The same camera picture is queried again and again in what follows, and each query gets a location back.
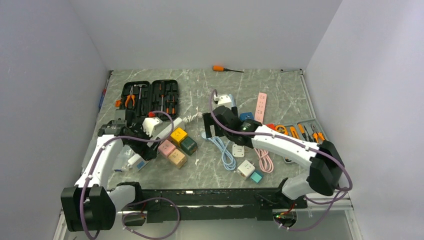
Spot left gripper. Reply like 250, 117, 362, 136
125, 121, 161, 161

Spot white long power strip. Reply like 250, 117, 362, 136
127, 112, 202, 171

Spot pink cube socket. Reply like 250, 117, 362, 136
157, 140, 177, 158

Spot blue cube socket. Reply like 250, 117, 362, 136
239, 112, 255, 121

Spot beige cube socket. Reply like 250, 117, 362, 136
167, 149, 187, 169

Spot clear plastic screw box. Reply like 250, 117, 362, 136
112, 145, 135, 172

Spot pink power strip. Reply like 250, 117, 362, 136
254, 92, 267, 123

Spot yellow cube socket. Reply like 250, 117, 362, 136
170, 127, 188, 147

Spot white charger plug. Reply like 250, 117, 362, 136
232, 143, 246, 158

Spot dark green cube socket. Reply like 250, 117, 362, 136
180, 136, 198, 156

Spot light blue cable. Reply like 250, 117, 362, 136
201, 131, 237, 171

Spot black tool case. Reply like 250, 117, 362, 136
115, 79, 179, 120

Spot white cube socket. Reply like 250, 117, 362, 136
236, 160, 256, 180

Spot pink cable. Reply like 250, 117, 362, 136
254, 148, 275, 174

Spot teal plug adapter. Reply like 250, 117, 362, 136
250, 170, 263, 184

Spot grey tool tray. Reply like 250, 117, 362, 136
280, 118, 327, 143

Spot light blue power strip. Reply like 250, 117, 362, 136
228, 94, 236, 108

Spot red cube socket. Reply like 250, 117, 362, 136
266, 123, 276, 131

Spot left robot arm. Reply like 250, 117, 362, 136
60, 110, 163, 235

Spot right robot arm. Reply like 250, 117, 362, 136
202, 106, 344, 208

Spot small black orange screwdriver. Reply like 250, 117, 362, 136
165, 94, 176, 116

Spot orange tape measure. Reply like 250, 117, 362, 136
275, 124, 289, 136

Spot orange pliers in case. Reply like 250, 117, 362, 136
124, 86, 136, 109

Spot orange utility knife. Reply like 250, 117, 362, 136
289, 126, 301, 140

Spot orange pliers in tray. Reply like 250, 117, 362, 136
310, 123, 326, 144

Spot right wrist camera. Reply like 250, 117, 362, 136
213, 94, 233, 109

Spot orange handled screwdriver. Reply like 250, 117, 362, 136
212, 65, 244, 73

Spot blue pen at wall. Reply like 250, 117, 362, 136
98, 79, 109, 110

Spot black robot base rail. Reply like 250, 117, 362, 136
123, 188, 308, 223

